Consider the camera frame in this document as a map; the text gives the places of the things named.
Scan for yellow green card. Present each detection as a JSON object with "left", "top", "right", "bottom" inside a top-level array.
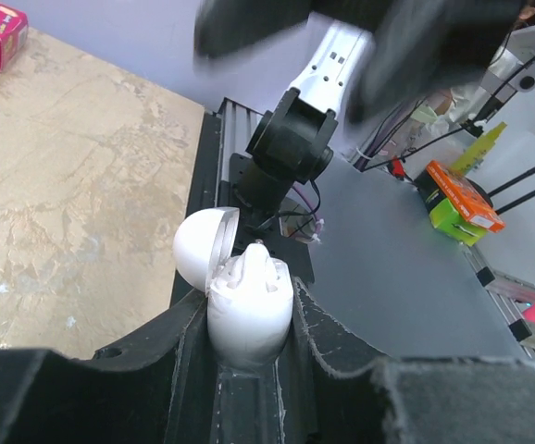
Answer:
[{"left": 450, "top": 122, "right": 507, "bottom": 175}]

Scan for white earbud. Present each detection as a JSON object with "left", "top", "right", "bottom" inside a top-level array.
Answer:
[{"left": 223, "top": 243, "right": 278, "bottom": 293}]

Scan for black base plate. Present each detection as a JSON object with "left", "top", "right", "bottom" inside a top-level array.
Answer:
[{"left": 169, "top": 96, "right": 317, "bottom": 444}]

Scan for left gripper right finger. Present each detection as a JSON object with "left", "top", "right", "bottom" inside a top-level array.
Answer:
[{"left": 276, "top": 279, "right": 535, "bottom": 443}]

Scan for white earbud charging case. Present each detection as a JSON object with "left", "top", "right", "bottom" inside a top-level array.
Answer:
[{"left": 173, "top": 207, "right": 294, "bottom": 369}]

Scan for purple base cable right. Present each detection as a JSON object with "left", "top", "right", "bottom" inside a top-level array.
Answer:
[{"left": 294, "top": 179, "right": 327, "bottom": 244}]

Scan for aluminium rail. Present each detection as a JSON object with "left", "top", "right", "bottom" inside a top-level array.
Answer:
[{"left": 466, "top": 247, "right": 535, "bottom": 359}]

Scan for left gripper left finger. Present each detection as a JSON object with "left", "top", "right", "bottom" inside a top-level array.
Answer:
[{"left": 0, "top": 290, "right": 217, "bottom": 443}]

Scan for orange green box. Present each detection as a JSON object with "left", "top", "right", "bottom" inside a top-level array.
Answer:
[{"left": 415, "top": 161, "right": 505, "bottom": 246}]

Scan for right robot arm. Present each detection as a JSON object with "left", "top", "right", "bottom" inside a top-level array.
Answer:
[{"left": 193, "top": 1, "right": 524, "bottom": 217}]

